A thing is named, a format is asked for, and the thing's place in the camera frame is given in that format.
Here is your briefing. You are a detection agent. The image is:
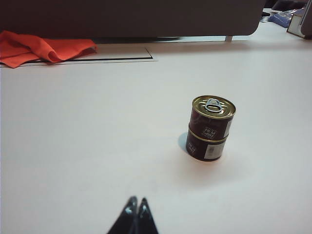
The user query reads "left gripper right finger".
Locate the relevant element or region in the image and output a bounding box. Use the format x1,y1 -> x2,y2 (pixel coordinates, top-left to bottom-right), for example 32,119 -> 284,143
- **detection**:
136,196 -> 160,234

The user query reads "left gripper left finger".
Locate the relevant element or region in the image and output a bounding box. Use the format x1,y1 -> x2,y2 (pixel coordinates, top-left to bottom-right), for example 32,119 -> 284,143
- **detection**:
106,195 -> 138,234

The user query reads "tomato can with white label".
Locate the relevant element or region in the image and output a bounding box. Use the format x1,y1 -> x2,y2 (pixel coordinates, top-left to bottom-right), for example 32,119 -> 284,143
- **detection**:
185,128 -> 229,162

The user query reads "orange cloth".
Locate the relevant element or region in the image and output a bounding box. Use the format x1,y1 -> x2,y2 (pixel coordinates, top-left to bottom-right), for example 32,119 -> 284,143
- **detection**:
0,30 -> 98,69

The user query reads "wide grey desk partition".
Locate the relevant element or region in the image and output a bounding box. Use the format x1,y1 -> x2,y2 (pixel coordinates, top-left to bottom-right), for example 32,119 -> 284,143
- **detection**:
0,0 -> 263,40

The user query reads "blue item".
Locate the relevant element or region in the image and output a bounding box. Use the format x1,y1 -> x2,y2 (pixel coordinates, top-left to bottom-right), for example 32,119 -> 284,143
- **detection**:
269,8 -> 305,28

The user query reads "grey partition with white edge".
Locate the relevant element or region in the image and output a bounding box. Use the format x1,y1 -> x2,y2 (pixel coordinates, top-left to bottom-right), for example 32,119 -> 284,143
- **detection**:
286,0 -> 312,40

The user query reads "desk cable flap cover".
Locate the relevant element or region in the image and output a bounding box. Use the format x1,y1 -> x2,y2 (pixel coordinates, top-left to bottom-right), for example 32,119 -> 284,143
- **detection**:
0,45 -> 155,66

